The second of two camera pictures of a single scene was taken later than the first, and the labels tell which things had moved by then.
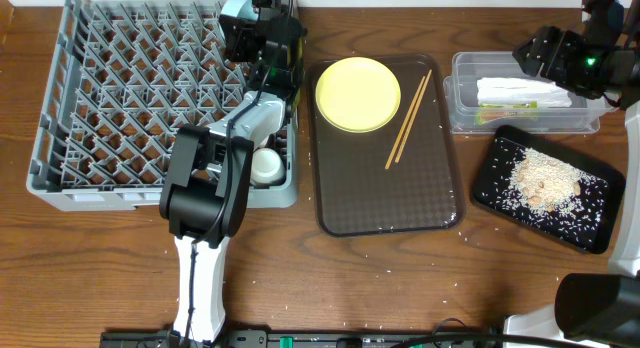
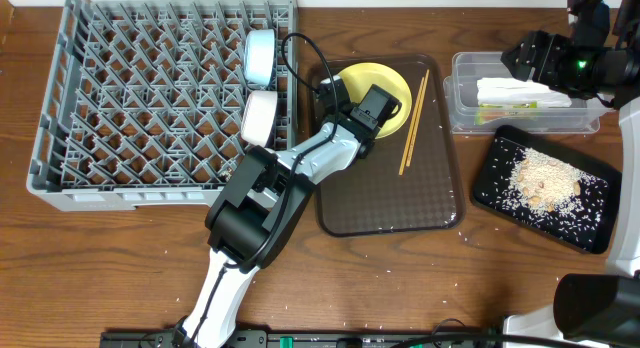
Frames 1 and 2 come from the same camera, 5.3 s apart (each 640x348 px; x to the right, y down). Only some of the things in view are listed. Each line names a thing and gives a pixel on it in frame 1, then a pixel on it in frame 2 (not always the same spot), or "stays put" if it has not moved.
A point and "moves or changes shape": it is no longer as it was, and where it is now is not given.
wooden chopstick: (403, 125) → (414, 125)
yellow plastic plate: (358, 94) moves or changes shape
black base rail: (488, 338) stays put
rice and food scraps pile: (544, 184) stays put
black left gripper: (240, 39) → (364, 145)
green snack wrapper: (488, 111) stays put
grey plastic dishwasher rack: (123, 74) stays put
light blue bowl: (240, 7) moves or changes shape
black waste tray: (534, 183) stays put
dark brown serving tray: (423, 193) stays put
